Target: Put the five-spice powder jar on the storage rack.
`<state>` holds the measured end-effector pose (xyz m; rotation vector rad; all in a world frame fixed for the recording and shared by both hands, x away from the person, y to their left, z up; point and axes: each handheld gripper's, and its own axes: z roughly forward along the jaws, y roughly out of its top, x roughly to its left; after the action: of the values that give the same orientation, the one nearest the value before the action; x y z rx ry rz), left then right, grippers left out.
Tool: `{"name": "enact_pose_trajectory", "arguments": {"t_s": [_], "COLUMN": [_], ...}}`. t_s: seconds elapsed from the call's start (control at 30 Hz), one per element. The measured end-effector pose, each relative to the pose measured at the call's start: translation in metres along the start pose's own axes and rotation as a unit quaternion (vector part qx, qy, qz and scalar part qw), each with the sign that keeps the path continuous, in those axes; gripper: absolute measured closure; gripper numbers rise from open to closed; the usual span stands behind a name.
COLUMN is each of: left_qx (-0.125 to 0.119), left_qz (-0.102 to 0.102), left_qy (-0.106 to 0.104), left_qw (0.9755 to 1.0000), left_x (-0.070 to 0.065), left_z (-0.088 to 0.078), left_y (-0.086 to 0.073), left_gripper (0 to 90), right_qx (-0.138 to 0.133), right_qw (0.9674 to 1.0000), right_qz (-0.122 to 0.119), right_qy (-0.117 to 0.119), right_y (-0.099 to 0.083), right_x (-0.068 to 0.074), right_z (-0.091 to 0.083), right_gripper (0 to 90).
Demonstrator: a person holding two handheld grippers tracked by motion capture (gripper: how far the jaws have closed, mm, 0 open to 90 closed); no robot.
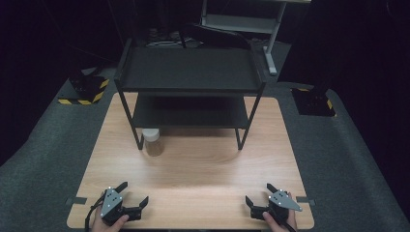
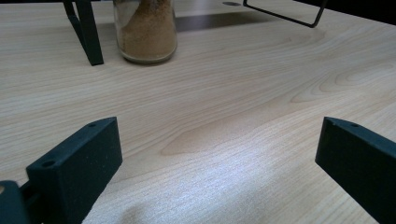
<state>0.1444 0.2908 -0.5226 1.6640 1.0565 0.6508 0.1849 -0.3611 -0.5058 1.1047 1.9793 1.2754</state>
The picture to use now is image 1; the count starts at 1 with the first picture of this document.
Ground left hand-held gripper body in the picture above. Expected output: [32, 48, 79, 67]
[99, 187, 143, 226]

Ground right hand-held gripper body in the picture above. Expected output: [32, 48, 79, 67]
[249, 188, 304, 224]

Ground clear jar with white lid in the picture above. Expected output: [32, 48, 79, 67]
[141, 128, 164, 159]

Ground black metal shelf rack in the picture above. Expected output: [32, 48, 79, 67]
[113, 37, 268, 152]

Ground person's left hand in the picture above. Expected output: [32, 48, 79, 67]
[91, 214, 131, 232]

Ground person's right hand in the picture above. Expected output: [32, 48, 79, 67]
[261, 192, 299, 232]

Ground grey tape strip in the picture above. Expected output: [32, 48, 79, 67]
[295, 195, 317, 207]
[65, 195, 88, 206]

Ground black yellow striped stand base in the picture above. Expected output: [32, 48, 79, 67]
[57, 73, 111, 106]
[290, 86, 338, 118]

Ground dark cloth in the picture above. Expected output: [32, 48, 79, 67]
[178, 22, 253, 50]

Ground black cable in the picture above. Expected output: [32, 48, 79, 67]
[84, 192, 108, 232]
[273, 211, 298, 232]

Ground grey metal desk frame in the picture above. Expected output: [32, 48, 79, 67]
[199, 0, 313, 77]

